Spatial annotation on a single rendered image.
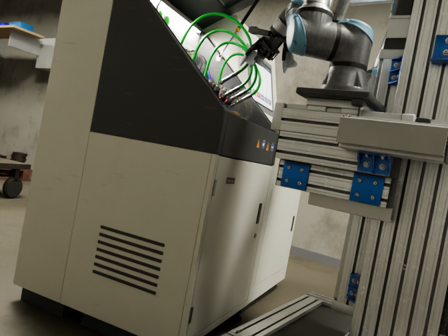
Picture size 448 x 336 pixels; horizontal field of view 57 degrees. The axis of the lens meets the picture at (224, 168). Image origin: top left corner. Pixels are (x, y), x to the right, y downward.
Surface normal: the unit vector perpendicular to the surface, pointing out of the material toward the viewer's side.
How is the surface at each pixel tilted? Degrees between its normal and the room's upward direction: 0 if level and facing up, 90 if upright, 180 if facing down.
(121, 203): 90
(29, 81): 90
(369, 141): 90
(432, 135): 90
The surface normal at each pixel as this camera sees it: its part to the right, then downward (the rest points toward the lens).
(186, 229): -0.40, -0.05
